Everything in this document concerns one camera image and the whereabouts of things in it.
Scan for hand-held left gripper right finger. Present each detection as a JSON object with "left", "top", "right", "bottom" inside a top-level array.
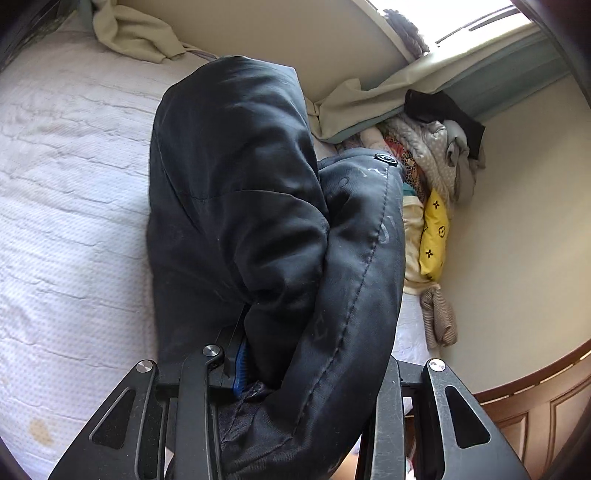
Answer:
[{"left": 355, "top": 355, "right": 532, "bottom": 480}]

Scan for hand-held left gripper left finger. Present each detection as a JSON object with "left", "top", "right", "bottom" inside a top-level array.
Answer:
[{"left": 48, "top": 308, "right": 249, "bottom": 480}]

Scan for black jacket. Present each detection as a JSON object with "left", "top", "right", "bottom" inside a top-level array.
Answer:
[{"left": 145, "top": 55, "right": 409, "bottom": 480}]

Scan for brown striped cloth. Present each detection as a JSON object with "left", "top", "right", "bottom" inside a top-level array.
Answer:
[{"left": 419, "top": 286, "right": 459, "bottom": 349}]

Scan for yellow patterned pillow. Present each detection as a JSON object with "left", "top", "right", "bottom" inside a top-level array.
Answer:
[{"left": 418, "top": 188, "right": 452, "bottom": 282}]

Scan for leopard print cloth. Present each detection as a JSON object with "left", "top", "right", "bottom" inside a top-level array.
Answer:
[{"left": 382, "top": 134, "right": 437, "bottom": 197}]

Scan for bed with white quilted cover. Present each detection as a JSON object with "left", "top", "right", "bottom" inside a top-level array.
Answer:
[{"left": 0, "top": 14, "right": 444, "bottom": 469}]

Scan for grey garment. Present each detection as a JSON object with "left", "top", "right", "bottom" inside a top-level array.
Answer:
[{"left": 444, "top": 124, "right": 486, "bottom": 205}]

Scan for grey dotted blanket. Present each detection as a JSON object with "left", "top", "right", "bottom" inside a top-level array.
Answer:
[{"left": 387, "top": 115, "right": 462, "bottom": 204}]

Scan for black cloth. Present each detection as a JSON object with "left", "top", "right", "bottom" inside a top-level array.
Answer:
[{"left": 404, "top": 89, "right": 486, "bottom": 160}]

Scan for teal curtain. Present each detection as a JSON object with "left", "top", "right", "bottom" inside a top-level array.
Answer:
[{"left": 431, "top": 25, "right": 571, "bottom": 121}]

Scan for dark fluffy object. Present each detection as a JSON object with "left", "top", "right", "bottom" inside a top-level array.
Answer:
[{"left": 382, "top": 9, "right": 431, "bottom": 58}]

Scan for wooden bed frame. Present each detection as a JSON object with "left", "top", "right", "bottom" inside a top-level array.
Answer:
[{"left": 473, "top": 339, "right": 591, "bottom": 480}]

